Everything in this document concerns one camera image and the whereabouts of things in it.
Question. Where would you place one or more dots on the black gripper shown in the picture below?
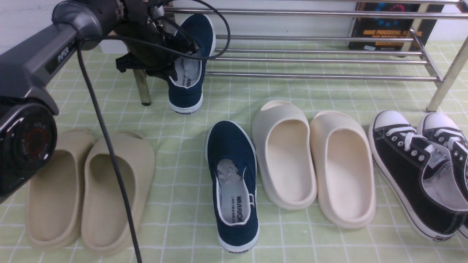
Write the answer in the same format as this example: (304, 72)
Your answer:
(146, 21)

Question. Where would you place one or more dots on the navy slip-on shoe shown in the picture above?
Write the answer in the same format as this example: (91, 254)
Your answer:
(231, 159)
(185, 89)

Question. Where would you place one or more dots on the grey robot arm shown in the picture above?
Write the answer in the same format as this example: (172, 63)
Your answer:
(28, 128)

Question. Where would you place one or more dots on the metal shoe rack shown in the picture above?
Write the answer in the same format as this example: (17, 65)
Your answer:
(370, 57)

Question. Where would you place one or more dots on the green checkered cloth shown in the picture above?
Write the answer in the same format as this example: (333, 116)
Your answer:
(179, 225)

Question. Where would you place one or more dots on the cream slipper left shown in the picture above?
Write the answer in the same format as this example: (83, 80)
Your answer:
(281, 136)

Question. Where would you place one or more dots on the cream slipper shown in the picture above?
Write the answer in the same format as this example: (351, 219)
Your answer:
(281, 136)
(344, 169)

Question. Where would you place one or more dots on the tan slipper far left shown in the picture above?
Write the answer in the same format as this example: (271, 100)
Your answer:
(55, 194)

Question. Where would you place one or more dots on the tan slipper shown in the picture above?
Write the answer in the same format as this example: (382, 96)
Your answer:
(55, 194)
(105, 228)

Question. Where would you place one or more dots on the black image processing book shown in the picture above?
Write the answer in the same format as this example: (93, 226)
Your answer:
(386, 27)

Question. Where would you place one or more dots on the cream slipper right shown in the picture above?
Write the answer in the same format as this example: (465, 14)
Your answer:
(344, 169)

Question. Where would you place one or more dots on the black canvas sneaker left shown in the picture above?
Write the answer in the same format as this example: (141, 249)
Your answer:
(400, 154)

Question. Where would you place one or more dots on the black canvas sneaker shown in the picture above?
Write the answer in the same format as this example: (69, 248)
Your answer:
(443, 180)
(400, 154)

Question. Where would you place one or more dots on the black canvas sneaker right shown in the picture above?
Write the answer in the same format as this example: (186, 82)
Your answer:
(443, 180)

